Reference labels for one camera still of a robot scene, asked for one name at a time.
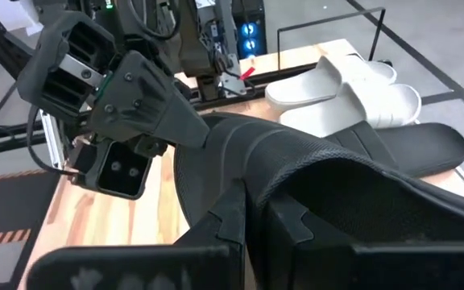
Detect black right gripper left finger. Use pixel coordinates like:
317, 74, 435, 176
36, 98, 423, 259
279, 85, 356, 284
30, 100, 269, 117
26, 179, 248, 290

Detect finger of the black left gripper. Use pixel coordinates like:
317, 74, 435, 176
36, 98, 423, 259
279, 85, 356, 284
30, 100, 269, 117
89, 51, 212, 149
135, 136, 169, 159

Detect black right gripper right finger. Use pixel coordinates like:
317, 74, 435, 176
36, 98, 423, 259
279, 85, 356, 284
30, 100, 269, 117
262, 197, 464, 290

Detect black rubber slide sandal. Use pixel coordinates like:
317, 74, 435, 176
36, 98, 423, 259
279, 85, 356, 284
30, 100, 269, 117
324, 120, 464, 180
173, 112, 464, 247

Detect white rubber slide sandal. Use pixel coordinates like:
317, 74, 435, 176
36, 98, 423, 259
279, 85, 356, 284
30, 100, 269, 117
263, 54, 398, 114
278, 82, 423, 138

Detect computer tower with blue light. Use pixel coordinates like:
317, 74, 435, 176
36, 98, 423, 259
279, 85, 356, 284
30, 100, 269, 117
231, 0, 266, 60

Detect black floor mat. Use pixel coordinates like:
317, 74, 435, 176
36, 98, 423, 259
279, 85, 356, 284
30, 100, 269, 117
0, 168, 62, 247

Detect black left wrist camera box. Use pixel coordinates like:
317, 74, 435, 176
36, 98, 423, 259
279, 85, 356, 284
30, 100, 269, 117
79, 139, 153, 201

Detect wooden shelf with black frame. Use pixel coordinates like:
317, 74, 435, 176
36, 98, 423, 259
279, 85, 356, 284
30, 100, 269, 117
239, 6, 464, 205

